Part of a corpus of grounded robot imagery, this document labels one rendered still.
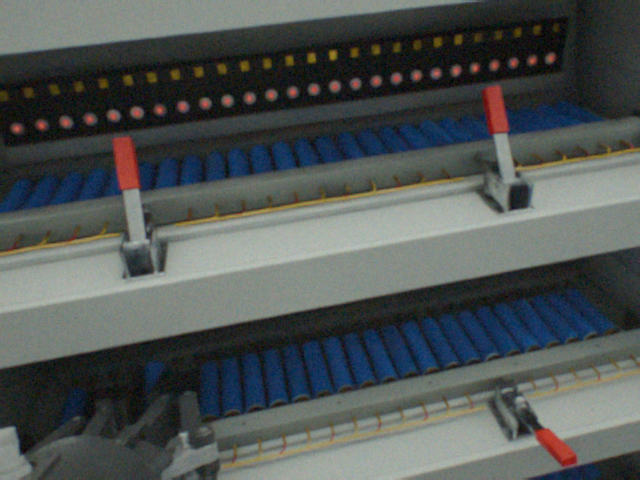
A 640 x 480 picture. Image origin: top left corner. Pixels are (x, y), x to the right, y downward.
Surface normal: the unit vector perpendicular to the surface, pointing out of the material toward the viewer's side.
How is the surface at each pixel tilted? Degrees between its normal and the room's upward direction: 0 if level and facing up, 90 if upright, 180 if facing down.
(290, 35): 90
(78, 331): 106
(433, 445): 16
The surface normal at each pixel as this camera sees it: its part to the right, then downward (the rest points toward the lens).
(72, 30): 0.21, 0.49
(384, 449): -0.07, -0.86
